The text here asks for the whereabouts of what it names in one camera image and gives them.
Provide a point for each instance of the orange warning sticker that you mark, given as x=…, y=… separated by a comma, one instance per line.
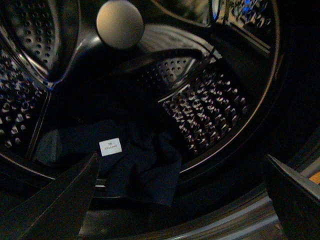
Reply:
x=315, y=178

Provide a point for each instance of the dark navy garment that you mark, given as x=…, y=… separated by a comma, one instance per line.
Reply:
x=147, y=169

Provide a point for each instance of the steel washing drum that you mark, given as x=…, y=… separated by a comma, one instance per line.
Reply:
x=201, y=70

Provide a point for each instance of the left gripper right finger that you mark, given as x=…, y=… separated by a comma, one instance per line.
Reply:
x=295, y=198

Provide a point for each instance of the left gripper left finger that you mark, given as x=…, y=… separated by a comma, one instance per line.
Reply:
x=58, y=210

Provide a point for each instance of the white round drum hub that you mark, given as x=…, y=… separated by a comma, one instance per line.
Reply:
x=120, y=24

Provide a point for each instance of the grey front-load washing machine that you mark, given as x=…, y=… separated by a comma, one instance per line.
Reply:
x=226, y=197

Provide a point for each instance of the white garment label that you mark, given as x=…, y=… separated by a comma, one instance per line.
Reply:
x=110, y=147

